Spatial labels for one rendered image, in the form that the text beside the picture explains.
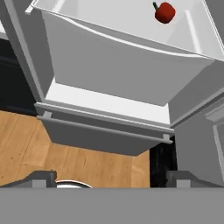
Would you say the grey fridge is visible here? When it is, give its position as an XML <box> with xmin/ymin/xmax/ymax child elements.
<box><xmin>0</xmin><ymin>0</ymin><xmax>224</xmax><ymax>130</ymax></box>

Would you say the white round object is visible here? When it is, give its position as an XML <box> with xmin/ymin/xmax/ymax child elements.
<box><xmin>54</xmin><ymin>179</ymin><xmax>93</xmax><ymax>189</ymax></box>

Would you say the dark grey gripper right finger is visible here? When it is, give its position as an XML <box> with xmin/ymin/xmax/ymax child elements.
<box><xmin>165</xmin><ymin>170</ymin><xmax>224</xmax><ymax>189</ymax></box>

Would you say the grey cupboard door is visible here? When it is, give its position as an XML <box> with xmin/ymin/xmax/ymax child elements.
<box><xmin>174</xmin><ymin>97</ymin><xmax>224</xmax><ymax>188</ymax></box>

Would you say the grey freezer drawer front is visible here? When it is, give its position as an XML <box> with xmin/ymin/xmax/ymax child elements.
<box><xmin>34</xmin><ymin>101</ymin><xmax>176</xmax><ymax>158</ymax></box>

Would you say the grey freezer drawer handle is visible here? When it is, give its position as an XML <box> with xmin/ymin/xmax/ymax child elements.
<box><xmin>36</xmin><ymin>111</ymin><xmax>174</xmax><ymax>145</ymax></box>

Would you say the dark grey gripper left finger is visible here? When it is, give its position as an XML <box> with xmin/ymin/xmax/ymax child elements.
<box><xmin>0</xmin><ymin>170</ymin><xmax>58</xmax><ymax>189</ymax></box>

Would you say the black cabinet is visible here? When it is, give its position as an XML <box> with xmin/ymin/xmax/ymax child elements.
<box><xmin>0</xmin><ymin>37</ymin><xmax>39</xmax><ymax>117</ymax></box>

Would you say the white fridge drawer bin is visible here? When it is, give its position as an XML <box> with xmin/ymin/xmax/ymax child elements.
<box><xmin>24</xmin><ymin>0</ymin><xmax>224</xmax><ymax>108</ymax></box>

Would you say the red bell pepper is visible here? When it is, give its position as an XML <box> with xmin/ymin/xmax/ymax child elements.
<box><xmin>151</xmin><ymin>1</ymin><xmax>177</xmax><ymax>25</ymax></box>

